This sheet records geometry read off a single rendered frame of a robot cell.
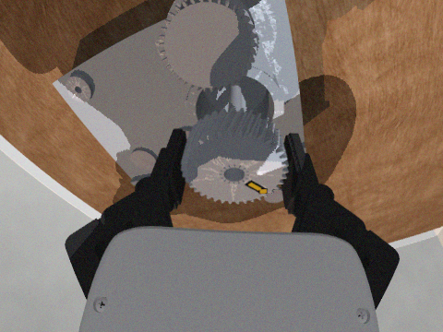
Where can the grey toothed gear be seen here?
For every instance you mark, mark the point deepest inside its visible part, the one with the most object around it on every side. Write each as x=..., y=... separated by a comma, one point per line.
x=225, y=140

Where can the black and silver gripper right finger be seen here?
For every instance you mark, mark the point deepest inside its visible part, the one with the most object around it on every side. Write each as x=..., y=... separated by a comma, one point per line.
x=316, y=211

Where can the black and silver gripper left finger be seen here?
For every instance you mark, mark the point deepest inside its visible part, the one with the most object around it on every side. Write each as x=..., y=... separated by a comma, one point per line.
x=145, y=206

